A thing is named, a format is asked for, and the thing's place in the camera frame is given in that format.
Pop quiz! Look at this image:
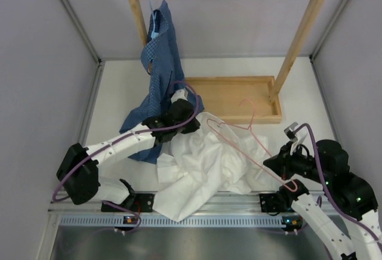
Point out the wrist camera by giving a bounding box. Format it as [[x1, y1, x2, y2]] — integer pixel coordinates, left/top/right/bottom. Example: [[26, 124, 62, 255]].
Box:
[[171, 88, 188, 104], [284, 122, 308, 154]]

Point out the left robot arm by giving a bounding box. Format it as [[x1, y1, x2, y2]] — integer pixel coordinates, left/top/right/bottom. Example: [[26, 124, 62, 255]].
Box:
[[56, 98, 200, 212]]

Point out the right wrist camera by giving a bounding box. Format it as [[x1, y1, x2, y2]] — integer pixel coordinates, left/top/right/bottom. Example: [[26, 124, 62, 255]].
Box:
[[284, 122, 308, 154]]

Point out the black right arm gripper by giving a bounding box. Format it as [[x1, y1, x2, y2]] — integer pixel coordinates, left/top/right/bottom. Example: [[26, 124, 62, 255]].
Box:
[[263, 140, 330, 184]]

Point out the blue plaid shirt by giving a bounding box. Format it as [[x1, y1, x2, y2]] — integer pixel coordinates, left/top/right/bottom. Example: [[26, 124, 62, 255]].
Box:
[[119, 0, 205, 165]]

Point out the pink wire hanger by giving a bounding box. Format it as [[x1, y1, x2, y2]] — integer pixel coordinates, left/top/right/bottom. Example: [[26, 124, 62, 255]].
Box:
[[207, 99, 298, 193]]

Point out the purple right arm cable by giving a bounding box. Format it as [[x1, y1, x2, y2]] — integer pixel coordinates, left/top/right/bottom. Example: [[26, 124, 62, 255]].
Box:
[[295, 122, 382, 243]]

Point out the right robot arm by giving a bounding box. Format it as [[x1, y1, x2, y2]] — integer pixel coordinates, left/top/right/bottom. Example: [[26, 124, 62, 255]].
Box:
[[263, 140, 381, 259]]

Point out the blue hanger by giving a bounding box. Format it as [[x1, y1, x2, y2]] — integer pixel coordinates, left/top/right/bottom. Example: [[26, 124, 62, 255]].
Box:
[[149, 0, 159, 40]]

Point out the white shirt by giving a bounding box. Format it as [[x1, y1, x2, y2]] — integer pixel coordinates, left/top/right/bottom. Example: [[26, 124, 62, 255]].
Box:
[[153, 112, 275, 222]]

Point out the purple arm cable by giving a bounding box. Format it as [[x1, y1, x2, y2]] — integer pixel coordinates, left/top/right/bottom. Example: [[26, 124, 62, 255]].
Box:
[[50, 80, 201, 203], [295, 122, 382, 243]]

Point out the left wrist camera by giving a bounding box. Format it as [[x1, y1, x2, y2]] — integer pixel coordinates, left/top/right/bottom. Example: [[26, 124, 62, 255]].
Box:
[[171, 88, 188, 104]]

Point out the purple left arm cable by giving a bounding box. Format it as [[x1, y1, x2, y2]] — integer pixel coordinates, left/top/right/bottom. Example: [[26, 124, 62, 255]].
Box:
[[50, 80, 201, 203]]

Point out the wooden clothes rack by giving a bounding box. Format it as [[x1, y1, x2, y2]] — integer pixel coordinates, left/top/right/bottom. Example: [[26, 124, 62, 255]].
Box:
[[128, 0, 325, 124]]

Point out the perforated cable tray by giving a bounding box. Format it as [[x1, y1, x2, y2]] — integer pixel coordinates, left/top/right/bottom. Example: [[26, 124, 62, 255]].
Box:
[[60, 215, 303, 230]]

